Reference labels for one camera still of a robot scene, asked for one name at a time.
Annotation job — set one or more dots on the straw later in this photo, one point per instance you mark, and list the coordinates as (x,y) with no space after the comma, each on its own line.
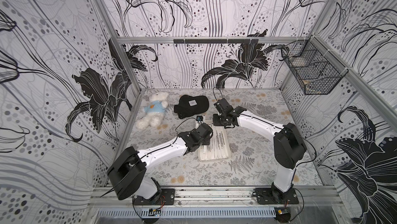
(223,144)

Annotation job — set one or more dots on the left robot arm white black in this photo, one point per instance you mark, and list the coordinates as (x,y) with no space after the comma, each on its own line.
(127,173)

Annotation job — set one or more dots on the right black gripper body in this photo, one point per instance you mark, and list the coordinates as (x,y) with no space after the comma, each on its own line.
(222,105)

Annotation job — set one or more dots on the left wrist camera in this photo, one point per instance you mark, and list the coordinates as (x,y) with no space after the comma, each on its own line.
(200,119)

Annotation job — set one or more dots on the white teddy bear blue shirt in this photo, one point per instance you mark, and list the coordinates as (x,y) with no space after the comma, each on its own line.
(154,111)

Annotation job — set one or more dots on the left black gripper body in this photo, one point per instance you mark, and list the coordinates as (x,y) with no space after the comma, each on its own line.
(205,141)

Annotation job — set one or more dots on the black wire basket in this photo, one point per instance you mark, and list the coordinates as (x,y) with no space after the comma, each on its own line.
(311,66)

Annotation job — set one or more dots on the white storage tray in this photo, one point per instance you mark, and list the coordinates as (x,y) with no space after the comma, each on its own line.
(213,152)

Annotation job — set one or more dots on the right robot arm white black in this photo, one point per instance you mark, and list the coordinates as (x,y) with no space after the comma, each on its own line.
(289,146)

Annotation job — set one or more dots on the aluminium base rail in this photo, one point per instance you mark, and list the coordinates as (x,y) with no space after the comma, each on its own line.
(234,196)

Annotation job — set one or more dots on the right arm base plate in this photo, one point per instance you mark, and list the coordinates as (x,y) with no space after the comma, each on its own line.
(268,196)

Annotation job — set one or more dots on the black wall bar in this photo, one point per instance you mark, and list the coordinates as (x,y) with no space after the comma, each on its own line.
(215,41)

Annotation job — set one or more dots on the white cable duct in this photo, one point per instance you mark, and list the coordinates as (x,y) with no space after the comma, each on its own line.
(189,212)

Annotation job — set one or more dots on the black cap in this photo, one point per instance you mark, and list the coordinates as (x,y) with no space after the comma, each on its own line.
(189,106)

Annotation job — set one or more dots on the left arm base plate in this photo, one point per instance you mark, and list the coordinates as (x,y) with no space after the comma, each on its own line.
(166,198)

